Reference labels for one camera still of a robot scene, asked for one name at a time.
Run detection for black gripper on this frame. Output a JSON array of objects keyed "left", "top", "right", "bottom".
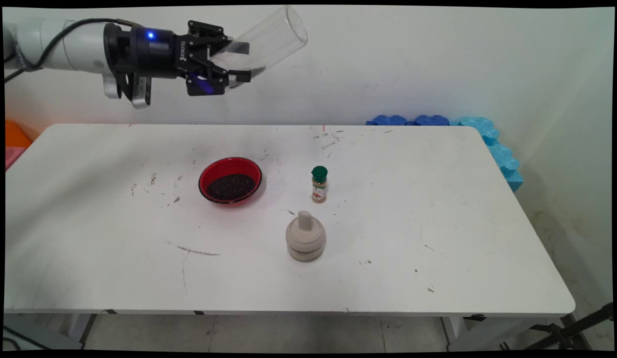
[{"left": 103, "top": 20, "right": 252, "bottom": 96}]

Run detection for clear plastic jar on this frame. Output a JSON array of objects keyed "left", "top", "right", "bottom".
[{"left": 209, "top": 6, "right": 308, "bottom": 80}]

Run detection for red plastic bowl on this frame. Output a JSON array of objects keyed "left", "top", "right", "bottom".
[{"left": 199, "top": 157, "right": 263, "bottom": 205}]

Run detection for black seeds heap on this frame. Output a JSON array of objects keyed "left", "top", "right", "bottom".
[{"left": 206, "top": 173, "right": 256, "bottom": 202}]

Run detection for spice bottle green cap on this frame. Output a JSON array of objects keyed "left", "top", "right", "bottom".
[{"left": 311, "top": 166, "right": 328, "bottom": 204}]

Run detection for orange foam block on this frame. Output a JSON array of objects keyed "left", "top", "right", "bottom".
[{"left": 5, "top": 120, "right": 33, "bottom": 149}]

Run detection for beige lidded grinder pot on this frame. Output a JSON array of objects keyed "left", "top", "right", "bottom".
[{"left": 286, "top": 210, "right": 326, "bottom": 262}]

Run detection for pink foam block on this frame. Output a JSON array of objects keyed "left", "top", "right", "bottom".
[{"left": 5, "top": 147, "right": 26, "bottom": 171}]

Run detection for white table leg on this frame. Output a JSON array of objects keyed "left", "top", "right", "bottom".
[
  {"left": 65, "top": 313, "right": 98, "bottom": 349},
  {"left": 440, "top": 317, "right": 471, "bottom": 346}
]

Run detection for light blue foam mat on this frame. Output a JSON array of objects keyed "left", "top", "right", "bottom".
[{"left": 450, "top": 116, "right": 524, "bottom": 193}]

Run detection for black tripod legs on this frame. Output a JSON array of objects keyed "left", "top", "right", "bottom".
[{"left": 500, "top": 302, "right": 614, "bottom": 351}]

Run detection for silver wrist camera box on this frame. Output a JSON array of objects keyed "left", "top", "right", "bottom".
[{"left": 103, "top": 74, "right": 152, "bottom": 109}]

